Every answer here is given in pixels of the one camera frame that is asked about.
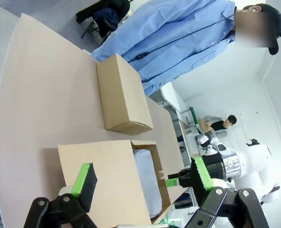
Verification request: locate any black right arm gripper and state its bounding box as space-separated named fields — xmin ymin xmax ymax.
xmin=165 ymin=153 xmax=271 ymax=228

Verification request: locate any green black left gripper finger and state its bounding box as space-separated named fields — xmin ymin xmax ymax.
xmin=23 ymin=162 xmax=98 ymax=228

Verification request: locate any light grey-blue cloth pouch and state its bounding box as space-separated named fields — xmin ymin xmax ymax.
xmin=133 ymin=149 xmax=163 ymax=219

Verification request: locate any cardboard box with long flap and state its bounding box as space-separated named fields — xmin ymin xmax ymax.
xmin=96 ymin=53 xmax=155 ymax=136

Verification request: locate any open cardboard box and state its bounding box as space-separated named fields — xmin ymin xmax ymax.
xmin=58 ymin=139 xmax=171 ymax=225

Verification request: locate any dark storage crate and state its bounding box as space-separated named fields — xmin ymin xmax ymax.
xmin=174 ymin=192 xmax=193 ymax=209

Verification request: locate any white metal shelf rack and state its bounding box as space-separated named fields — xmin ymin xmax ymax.
xmin=177 ymin=111 xmax=203 ymax=164

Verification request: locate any brown cardboard panel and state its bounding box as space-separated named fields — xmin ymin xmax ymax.
xmin=198 ymin=118 xmax=213 ymax=133

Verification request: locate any seated person in black shirt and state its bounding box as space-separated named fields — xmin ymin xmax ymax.
xmin=210 ymin=114 xmax=238 ymax=131

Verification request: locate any green pole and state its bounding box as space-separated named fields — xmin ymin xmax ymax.
xmin=189 ymin=106 xmax=199 ymax=125

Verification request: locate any person in grey hoodie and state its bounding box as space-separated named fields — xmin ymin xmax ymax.
xmin=204 ymin=115 xmax=223 ymax=124

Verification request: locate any white counter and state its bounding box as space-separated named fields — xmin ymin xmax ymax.
xmin=160 ymin=80 xmax=186 ymax=112

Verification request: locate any person in blue shirt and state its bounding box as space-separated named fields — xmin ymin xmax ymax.
xmin=90 ymin=0 xmax=281 ymax=97

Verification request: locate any black baseball cap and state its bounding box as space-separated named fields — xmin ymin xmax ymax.
xmin=259 ymin=3 xmax=281 ymax=56

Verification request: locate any black office chair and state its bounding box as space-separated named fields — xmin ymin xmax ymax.
xmin=76 ymin=0 xmax=131 ymax=46

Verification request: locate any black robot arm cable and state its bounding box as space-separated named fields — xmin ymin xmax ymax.
xmin=247 ymin=137 xmax=281 ymax=205

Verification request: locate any black lanyard cable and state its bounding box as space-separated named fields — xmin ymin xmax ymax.
xmin=128 ymin=7 xmax=248 ymax=62

